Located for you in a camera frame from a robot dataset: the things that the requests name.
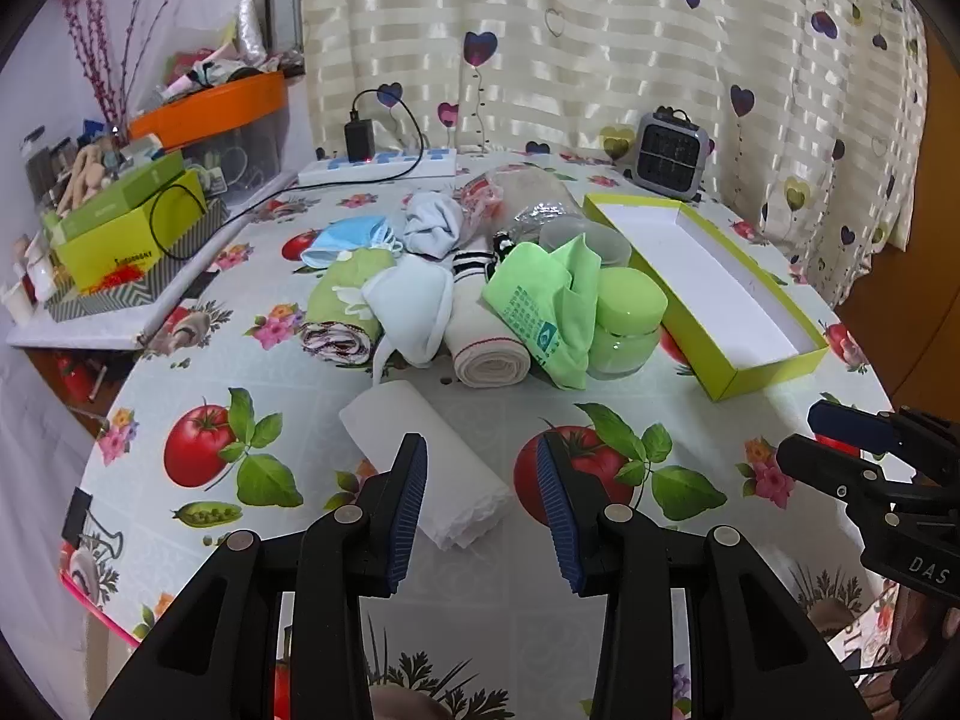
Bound beige doll figurine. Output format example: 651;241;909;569
56;142;125;215

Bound clear plastic jar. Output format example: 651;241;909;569
538;216;632;271

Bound blue face mask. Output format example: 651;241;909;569
301;217;406;269

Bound yellow-green cardboard box tray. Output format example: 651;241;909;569
583;193;830;401

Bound green towel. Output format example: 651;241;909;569
300;247;395;357

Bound white cotton cloth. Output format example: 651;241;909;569
362;259;456;376

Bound pink flower branches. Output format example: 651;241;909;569
60;0;203;136

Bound black and white striped sock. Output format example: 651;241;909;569
452;231;518;290

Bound cream striped heart-print curtain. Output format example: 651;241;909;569
300;0;931;301

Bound vegetable-print tablecloth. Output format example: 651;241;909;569
60;150;960;720

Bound clear storage bin orange lid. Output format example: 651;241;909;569
127;71;290;188

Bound white and blue power strip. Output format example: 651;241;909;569
298;148;458;187

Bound small black block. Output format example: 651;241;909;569
62;487;96;550

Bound black charger plug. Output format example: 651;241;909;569
343;118;376;164

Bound yellow-green gift box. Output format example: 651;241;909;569
56;169;207;293

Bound clear plastic bag red print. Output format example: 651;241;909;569
457;165;586;241

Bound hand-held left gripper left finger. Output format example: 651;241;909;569
90;433;429;720

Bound pale blue white sock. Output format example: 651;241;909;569
403;192;467;261

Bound brown wooden door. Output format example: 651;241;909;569
836;15;960;421

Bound silver foil bag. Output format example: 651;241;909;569
235;0;272;65

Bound white lace-edged cloth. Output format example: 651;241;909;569
339;380;512;548

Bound glass jar with green lid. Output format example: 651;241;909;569
587;268;669;381

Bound small grey desk heater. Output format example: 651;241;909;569
625;106;711;202

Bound black charger cable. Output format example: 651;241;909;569
148;88;428;263

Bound grey window frame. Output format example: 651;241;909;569
251;0;307;80

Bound white rolled towel red stripe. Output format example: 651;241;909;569
446;281;533;389

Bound pile of crumpled wrappers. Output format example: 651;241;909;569
154;41;282;102

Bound green microfiber cloth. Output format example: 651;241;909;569
482;234;601;391

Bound flat dark green box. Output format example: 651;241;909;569
41;150;185;241

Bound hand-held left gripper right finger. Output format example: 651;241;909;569
535;431;875;720

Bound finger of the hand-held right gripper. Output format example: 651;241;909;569
776;435;912;522
808;400;960;481

